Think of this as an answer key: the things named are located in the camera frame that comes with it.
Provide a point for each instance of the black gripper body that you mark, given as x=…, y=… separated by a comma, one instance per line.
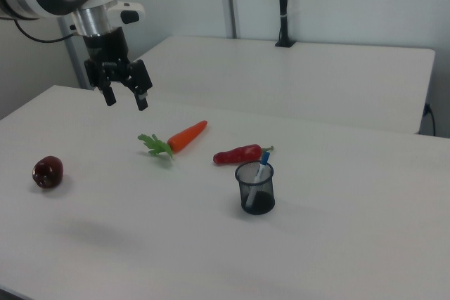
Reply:
x=105, y=50

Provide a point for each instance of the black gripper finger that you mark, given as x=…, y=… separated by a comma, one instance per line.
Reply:
x=109, y=95
x=141, y=100

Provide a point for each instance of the white marker pen blue cap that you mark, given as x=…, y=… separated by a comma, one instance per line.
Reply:
x=262, y=170

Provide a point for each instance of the black mesh pen cup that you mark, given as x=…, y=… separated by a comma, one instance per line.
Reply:
x=258, y=201

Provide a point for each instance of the orange toy carrot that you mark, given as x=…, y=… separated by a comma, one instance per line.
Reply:
x=186, y=135

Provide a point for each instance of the dark red toy apple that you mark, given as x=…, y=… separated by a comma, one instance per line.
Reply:
x=47, y=171

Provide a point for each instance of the red toy chili pepper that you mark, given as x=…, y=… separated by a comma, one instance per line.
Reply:
x=235, y=155

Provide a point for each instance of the white table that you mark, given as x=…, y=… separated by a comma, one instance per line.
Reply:
x=281, y=78

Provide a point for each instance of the black pole with base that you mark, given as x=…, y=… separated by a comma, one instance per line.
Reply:
x=283, y=5

